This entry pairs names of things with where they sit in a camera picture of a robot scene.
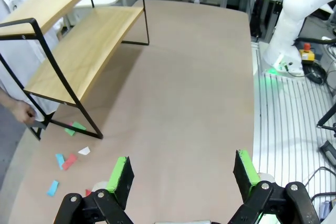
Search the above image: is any person in white lab coat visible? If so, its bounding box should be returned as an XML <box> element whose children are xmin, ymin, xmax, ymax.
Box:
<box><xmin>0</xmin><ymin>0</ymin><xmax>69</xmax><ymax>120</ymax></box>

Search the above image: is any yellow emergency stop box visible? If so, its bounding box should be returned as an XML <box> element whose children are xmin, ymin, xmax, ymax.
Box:
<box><xmin>299</xmin><ymin>42</ymin><xmax>316</xmax><ymax>63</ymax></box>

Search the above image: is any two-tier wooden metal shelf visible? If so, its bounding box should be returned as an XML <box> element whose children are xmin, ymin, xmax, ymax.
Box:
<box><xmin>0</xmin><ymin>0</ymin><xmax>150</xmax><ymax>141</ymax></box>

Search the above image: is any person's right forearm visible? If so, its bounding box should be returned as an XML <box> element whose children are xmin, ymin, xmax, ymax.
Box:
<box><xmin>0</xmin><ymin>87</ymin><xmax>16</xmax><ymax>111</ymax></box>

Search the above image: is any black tripod stand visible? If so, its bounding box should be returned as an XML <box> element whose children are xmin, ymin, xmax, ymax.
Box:
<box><xmin>316</xmin><ymin>103</ymin><xmax>336</xmax><ymax>135</ymax></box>

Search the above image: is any black box device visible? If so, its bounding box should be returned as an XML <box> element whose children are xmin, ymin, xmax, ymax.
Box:
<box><xmin>319</xmin><ymin>140</ymin><xmax>336</xmax><ymax>168</ymax></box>

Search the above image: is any teal blue paper scrap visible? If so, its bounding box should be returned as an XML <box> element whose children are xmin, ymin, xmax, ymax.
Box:
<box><xmin>55</xmin><ymin>153</ymin><xmax>66</xmax><ymax>170</ymax></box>

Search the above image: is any person's right hand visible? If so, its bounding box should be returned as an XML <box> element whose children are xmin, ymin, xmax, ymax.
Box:
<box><xmin>12</xmin><ymin>100</ymin><xmax>36</xmax><ymax>124</ymax></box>

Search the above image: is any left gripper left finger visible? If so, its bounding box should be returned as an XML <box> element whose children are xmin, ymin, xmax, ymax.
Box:
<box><xmin>54</xmin><ymin>156</ymin><xmax>135</xmax><ymax>224</ymax></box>

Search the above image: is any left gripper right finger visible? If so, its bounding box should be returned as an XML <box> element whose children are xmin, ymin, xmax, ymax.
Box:
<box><xmin>228</xmin><ymin>150</ymin><xmax>322</xmax><ymax>224</ymax></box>

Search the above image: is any black coiled cable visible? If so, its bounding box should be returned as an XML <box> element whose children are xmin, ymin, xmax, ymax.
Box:
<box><xmin>301</xmin><ymin>61</ymin><xmax>329</xmax><ymax>84</ymax></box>

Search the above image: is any light blue paper scrap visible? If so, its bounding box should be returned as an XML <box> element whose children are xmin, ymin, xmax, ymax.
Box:
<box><xmin>46</xmin><ymin>180</ymin><xmax>60</xmax><ymax>197</ymax></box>

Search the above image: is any black backpack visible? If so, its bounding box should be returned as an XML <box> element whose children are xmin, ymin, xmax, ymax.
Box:
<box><xmin>249</xmin><ymin>0</ymin><xmax>265</xmax><ymax>38</ymax></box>

